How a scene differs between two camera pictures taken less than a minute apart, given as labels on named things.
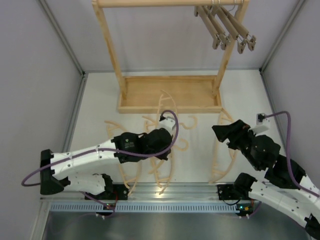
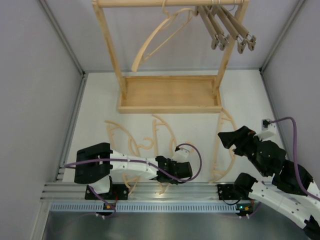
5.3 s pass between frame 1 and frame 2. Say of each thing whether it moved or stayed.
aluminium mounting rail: stayed
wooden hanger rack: stayed
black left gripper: moved
